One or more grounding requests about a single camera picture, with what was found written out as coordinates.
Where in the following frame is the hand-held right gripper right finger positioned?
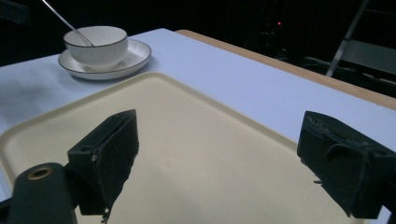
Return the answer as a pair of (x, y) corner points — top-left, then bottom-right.
(296, 110), (396, 219)

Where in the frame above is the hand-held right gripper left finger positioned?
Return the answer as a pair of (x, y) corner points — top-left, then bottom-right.
(66, 108), (140, 224)

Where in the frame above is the cream plastic tray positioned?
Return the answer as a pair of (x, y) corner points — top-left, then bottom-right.
(0, 72), (368, 224)

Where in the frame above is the white saucer plate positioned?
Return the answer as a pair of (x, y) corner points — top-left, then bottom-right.
(58, 38), (152, 81)

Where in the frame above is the white ribbed bowl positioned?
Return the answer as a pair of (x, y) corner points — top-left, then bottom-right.
(63, 25), (129, 70)

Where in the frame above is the metal stand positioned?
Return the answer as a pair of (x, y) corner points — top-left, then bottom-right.
(325, 0), (396, 78)

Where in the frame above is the metal spoon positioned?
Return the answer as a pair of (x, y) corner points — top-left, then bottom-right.
(41, 0), (95, 48)

